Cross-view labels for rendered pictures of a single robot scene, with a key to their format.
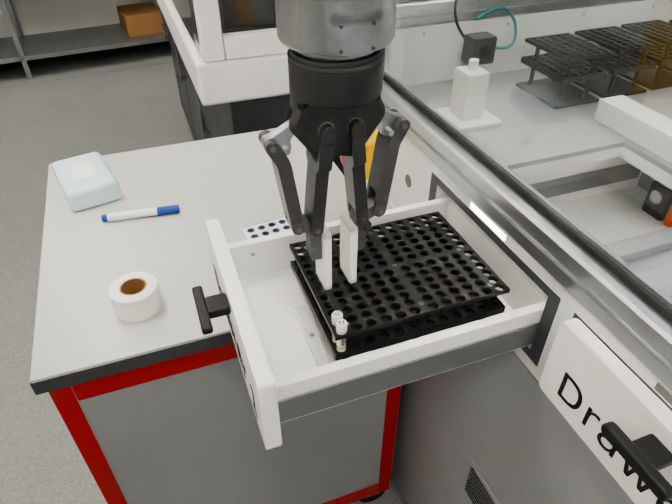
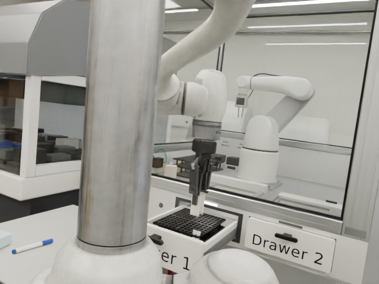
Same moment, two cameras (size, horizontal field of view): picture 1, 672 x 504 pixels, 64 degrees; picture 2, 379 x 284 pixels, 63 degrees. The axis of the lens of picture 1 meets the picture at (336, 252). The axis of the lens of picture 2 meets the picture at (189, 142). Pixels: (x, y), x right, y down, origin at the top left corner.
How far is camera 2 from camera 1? 0.72 m
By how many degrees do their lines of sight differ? 50
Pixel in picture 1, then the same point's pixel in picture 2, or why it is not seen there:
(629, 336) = (268, 212)
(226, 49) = (36, 171)
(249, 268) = not seen: hidden behind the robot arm
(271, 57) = (54, 174)
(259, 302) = not seen: hidden behind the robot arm
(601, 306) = (257, 208)
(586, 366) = (259, 227)
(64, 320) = not seen: outside the picture
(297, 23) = (207, 132)
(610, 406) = (270, 234)
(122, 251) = (40, 261)
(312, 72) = (208, 144)
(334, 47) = (215, 138)
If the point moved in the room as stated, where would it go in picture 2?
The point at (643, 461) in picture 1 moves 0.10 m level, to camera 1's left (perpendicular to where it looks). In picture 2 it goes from (288, 236) to (270, 242)
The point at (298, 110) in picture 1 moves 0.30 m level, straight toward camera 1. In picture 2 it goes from (201, 155) to (295, 178)
